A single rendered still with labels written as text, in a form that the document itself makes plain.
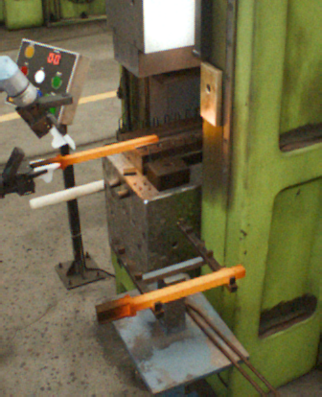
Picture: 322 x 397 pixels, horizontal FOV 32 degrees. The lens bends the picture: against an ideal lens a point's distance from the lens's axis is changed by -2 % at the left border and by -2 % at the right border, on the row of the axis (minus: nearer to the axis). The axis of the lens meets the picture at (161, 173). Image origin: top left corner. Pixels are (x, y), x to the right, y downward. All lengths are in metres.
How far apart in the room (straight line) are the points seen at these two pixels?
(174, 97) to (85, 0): 4.70
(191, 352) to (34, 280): 1.46
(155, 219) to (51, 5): 5.12
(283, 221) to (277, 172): 0.27
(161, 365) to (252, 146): 0.66
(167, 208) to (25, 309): 1.17
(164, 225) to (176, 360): 0.49
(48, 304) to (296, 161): 1.55
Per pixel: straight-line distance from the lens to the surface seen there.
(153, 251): 1.97
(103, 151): 1.94
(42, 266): 3.06
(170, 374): 1.63
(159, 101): 2.19
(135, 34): 1.77
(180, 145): 1.99
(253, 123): 1.57
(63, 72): 2.29
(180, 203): 1.91
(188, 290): 1.47
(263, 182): 1.69
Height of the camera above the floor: 1.95
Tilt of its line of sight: 32 degrees down
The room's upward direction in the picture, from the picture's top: 1 degrees counter-clockwise
